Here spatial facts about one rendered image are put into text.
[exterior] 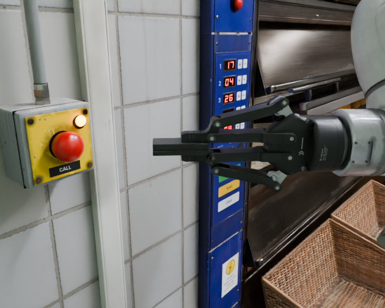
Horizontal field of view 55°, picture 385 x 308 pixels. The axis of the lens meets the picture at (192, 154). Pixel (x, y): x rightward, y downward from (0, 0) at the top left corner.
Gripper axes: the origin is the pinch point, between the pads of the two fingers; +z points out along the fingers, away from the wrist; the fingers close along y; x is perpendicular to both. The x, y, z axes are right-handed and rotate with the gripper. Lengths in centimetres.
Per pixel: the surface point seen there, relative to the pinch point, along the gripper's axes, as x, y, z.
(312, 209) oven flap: 79, 51, -55
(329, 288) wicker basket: 77, 87, -65
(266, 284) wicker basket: 51, 62, -29
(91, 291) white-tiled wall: 11.8, 30.9, 15.9
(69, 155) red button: -0.2, 0.8, 14.0
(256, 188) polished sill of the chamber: 52, 29, -25
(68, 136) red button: 0.3, -1.5, 14.0
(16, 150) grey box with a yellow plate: 0.3, 0.2, 20.6
